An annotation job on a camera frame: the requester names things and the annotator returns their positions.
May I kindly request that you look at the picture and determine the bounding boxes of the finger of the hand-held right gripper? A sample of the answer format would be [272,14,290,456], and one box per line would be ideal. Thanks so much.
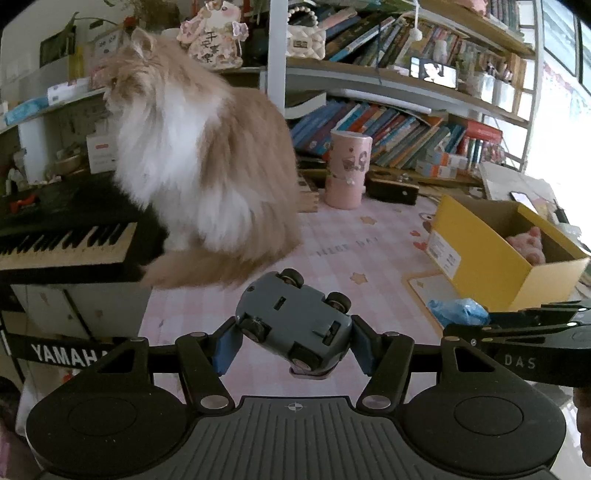
[444,323,587,346]
[490,301,591,326]

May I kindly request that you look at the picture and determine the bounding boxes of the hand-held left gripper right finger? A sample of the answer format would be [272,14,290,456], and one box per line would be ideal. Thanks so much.
[352,316,497,411]

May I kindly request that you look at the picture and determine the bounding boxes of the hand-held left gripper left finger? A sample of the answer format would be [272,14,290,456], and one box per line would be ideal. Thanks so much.
[88,317,243,413]

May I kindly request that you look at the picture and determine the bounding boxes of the blue plastic bag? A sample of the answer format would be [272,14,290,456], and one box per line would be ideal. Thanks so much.
[427,298,491,329]

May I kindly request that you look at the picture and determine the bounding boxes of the grey toy car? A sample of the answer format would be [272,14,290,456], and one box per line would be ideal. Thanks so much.
[235,268,354,380]

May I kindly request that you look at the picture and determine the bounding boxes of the pink plush pig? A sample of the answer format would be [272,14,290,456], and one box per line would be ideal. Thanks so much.
[505,225,546,265]

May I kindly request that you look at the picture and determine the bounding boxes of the yellow cardboard box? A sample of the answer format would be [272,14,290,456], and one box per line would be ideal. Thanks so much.
[406,194,591,334]

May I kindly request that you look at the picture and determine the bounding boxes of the phone with lit screen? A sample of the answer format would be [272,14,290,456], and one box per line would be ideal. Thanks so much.
[510,191,539,216]

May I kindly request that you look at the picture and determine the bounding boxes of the white pad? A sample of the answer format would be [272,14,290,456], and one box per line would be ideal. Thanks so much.
[478,161,556,214]

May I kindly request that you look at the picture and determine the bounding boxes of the black case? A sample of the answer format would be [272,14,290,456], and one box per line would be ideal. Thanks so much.
[367,173,420,206]

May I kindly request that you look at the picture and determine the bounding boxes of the wooden chess box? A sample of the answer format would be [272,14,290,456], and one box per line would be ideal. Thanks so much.
[295,173,321,213]

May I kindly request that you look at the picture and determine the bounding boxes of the pink cartoon cylinder container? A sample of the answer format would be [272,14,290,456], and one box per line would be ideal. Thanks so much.
[323,130,374,210]

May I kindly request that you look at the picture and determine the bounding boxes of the orange and white boxes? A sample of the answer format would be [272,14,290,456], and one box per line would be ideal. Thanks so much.
[416,150,470,179]

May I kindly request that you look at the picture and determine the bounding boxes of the red book box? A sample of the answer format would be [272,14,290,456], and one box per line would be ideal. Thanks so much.
[462,121,504,163]

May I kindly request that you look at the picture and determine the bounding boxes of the fluffy cream and white cat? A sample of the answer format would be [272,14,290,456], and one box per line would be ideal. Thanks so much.
[92,27,306,291]

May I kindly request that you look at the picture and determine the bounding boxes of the black electronic keyboard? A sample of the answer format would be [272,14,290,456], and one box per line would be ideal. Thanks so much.
[0,182,164,283]

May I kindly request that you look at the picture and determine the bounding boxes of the row of books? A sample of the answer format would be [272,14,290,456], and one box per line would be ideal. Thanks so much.
[291,100,468,170]
[323,9,462,70]

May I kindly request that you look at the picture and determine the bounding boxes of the white box red label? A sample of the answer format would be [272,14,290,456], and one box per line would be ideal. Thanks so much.
[85,131,122,175]

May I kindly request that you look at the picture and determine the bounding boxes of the wooden bookshelf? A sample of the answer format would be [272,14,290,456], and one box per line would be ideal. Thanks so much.
[265,0,542,195]

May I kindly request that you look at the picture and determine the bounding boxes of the pink plush hanging sign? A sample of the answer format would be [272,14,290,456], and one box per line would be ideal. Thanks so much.
[178,0,250,71]

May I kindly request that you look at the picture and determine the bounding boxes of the white quilted bag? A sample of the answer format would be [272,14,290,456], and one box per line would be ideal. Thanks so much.
[286,7,327,59]

